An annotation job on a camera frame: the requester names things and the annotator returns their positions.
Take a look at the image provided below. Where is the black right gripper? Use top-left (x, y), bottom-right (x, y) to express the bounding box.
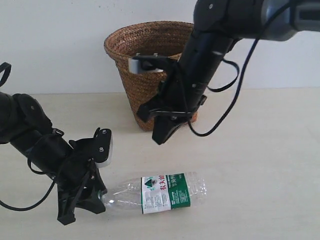
top-left (129, 53), bottom-right (224, 145)

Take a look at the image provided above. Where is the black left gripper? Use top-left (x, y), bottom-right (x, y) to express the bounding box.
top-left (26, 127), bottom-right (113, 225)

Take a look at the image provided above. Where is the clear plastic water bottle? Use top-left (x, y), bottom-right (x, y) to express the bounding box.
top-left (98, 171), bottom-right (208, 215)

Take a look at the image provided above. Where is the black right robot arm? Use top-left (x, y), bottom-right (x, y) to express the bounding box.
top-left (128, 0), bottom-right (320, 145)

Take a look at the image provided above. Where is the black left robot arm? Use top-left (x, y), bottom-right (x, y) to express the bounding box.
top-left (0, 93), bottom-right (113, 226)

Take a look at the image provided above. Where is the brown woven wicker basket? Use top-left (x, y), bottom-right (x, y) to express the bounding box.
top-left (103, 20), bottom-right (193, 132)

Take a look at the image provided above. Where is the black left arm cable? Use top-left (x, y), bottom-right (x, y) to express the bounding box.
top-left (0, 62), bottom-right (63, 212)

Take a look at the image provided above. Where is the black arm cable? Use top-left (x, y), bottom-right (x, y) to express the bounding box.
top-left (0, 62), bottom-right (63, 212)
top-left (172, 0), bottom-right (301, 137)

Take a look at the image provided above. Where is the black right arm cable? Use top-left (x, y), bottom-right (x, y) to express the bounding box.
top-left (172, 0), bottom-right (301, 137)

